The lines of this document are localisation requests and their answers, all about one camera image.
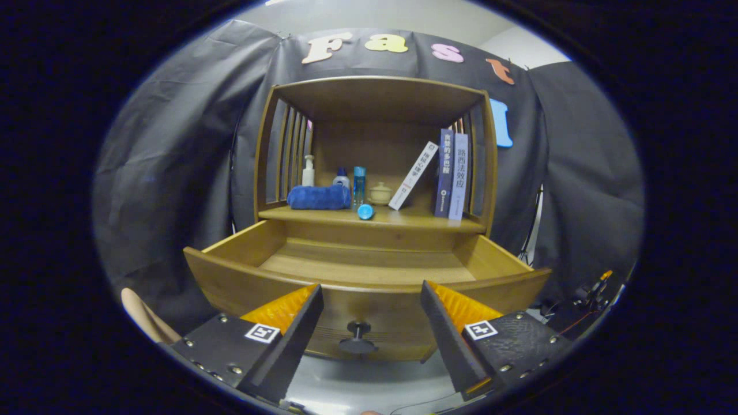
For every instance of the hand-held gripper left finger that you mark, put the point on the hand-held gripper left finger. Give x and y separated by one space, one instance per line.
288 349

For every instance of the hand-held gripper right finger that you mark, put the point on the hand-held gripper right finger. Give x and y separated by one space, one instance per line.
450 343

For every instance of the wooden drawer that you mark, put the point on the wooden drawer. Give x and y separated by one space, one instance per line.
369 262

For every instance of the blue gradient tube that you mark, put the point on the blue gradient tube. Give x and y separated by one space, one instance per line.
365 212

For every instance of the wooden countertop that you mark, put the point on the wooden countertop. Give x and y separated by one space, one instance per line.
415 220

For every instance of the wooden cabinet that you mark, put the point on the wooden cabinet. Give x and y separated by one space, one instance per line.
375 98

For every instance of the black backdrop stand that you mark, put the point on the black backdrop stand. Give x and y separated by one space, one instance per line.
529 242

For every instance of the light wooden chair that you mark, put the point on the light wooden chair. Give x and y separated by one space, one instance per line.
144 320

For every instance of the orange tipped black clamp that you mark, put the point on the orange tipped black clamp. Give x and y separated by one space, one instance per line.
591 291

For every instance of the blue folded towel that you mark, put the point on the blue folded towel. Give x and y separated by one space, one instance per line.
317 197

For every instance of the beige lidded teacup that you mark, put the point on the beige lidded teacup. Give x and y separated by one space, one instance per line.
380 195

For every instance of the light purple book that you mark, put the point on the light purple book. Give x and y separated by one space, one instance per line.
459 178

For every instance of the dark blue book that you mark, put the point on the dark blue book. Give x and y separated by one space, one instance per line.
444 173

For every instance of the white book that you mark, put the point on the white book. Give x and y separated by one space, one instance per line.
414 173

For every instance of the white pump bottle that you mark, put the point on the white pump bottle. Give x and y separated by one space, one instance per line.
308 176

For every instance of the white bottle with blue cap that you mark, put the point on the white bottle with blue cap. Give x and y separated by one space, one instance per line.
341 181

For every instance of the clear blue bottle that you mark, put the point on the clear blue bottle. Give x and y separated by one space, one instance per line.
359 187

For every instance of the black backdrop cloth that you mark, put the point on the black backdrop cloth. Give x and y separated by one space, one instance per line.
173 161

